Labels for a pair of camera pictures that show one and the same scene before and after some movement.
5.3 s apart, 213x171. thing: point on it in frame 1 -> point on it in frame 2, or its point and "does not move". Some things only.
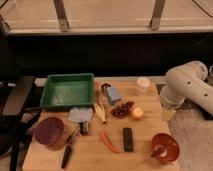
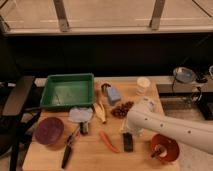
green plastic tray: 70,90 does not move
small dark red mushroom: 104,88 does not move
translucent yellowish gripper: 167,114 -> 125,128
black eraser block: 128,139 does not move
